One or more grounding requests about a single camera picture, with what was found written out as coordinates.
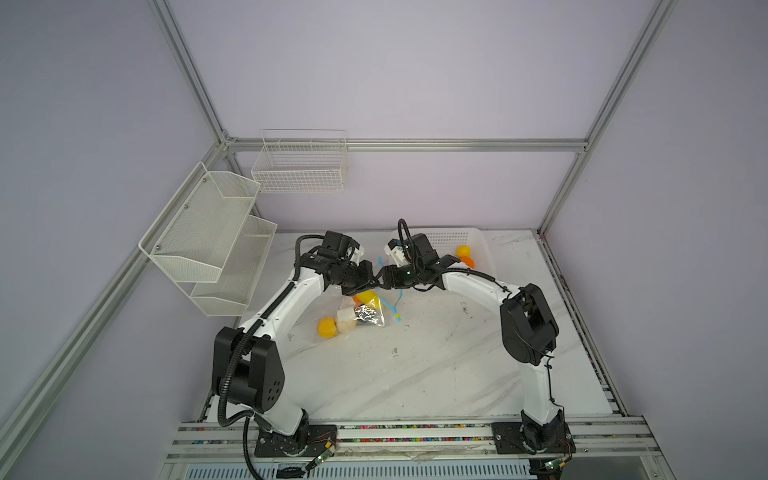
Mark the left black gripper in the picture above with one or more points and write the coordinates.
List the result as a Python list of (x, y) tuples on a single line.
[(367, 279)]

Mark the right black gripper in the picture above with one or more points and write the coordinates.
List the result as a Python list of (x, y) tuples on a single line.
[(390, 273)]

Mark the yellow green mango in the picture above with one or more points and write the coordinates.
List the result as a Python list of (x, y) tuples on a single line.
[(370, 299)]

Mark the dark avocado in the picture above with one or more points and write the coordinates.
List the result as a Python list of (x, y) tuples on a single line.
[(367, 315)]

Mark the clear zip top bag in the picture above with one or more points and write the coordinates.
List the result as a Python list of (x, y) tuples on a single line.
[(351, 279)]

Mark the white garlic bulb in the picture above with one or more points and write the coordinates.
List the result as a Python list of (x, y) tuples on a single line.
[(346, 319)]

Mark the yellow peach fruit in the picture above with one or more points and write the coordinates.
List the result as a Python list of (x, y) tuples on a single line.
[(327, 327)]

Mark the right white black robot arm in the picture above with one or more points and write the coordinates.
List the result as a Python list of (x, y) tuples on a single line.
[(528, 328)]

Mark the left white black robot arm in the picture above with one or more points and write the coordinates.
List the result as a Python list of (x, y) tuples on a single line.
[(248, 375)]

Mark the white perforated plastic basket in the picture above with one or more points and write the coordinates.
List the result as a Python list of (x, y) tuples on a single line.
[(447, 240)]

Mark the small yellow lemon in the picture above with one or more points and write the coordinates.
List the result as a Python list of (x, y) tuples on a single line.
[(463, 250)]

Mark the white mesh two-tier shelf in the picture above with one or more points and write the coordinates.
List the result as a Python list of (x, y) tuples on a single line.
[(210, 242)]

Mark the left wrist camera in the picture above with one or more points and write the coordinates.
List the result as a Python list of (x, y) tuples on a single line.
[(355, 252)]

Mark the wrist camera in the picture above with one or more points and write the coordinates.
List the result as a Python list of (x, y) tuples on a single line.
[(355, 252), (394, 250)]

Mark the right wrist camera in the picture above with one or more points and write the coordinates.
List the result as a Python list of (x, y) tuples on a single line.
[(394, 250)]

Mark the white wire wall basket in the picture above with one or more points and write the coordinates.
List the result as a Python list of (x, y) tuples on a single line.
[(297, 161)]

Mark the aluminium front rail base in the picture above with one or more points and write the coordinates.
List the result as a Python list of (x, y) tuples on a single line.
[(613, 447)]

